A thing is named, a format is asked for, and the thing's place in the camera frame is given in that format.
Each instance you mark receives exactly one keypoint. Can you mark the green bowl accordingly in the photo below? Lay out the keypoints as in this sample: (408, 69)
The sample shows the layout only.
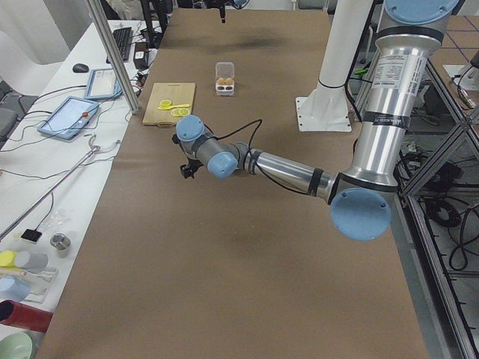
(17, 346)

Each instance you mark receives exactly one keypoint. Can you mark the grey cup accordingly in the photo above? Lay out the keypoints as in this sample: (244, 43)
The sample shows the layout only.
(32, 262)

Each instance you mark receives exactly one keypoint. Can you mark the light blue cup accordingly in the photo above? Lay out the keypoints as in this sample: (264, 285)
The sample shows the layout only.
(12, 288)

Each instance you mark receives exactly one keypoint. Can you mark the black computer mouse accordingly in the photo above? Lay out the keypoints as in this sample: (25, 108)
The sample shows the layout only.
(80, 68)

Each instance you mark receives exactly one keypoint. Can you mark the metal cylinder cup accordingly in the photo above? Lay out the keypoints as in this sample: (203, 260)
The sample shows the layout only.
(61, 243)

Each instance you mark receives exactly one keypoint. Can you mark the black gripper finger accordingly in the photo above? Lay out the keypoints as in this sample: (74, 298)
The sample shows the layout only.
(222, 14)

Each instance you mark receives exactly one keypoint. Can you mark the aluminium frame post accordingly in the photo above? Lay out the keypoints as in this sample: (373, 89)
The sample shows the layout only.
(98, 16)

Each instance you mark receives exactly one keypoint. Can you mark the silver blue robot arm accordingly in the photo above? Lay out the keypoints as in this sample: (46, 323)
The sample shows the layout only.
(360, 196)

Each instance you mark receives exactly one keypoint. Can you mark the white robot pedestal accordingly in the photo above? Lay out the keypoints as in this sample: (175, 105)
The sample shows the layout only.
(326, 109)

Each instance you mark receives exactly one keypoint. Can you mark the metal rod stand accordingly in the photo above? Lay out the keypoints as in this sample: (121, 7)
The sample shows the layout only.
(93, 150)

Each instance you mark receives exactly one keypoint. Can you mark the black square pad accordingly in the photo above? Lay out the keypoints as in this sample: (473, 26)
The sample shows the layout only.
(31, 235)

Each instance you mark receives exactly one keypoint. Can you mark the blue teach pendant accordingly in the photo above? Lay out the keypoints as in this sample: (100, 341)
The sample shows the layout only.
(102, 84)
(69, 118)

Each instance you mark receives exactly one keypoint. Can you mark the yellow plastic knife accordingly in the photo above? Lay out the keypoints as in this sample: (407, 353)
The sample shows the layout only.
(177, 106)

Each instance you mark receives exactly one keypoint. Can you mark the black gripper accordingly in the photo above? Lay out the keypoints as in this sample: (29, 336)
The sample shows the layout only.
(193, 164)

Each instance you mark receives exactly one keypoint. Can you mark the yellow cup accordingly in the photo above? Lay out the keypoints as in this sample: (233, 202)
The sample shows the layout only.
(7, 259)

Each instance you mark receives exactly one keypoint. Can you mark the black keyboard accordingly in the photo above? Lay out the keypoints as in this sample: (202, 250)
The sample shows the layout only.
(122, 37)

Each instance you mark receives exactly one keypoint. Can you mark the black power adapter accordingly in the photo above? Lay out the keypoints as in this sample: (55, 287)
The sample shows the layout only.
(141, 56)

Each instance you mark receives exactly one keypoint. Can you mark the clear plastic egg box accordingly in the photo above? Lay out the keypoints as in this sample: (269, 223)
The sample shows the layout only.
(225, 78)

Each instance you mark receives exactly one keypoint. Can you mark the red cylinder bottle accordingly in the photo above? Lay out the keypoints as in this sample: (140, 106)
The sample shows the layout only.
(23, 316)

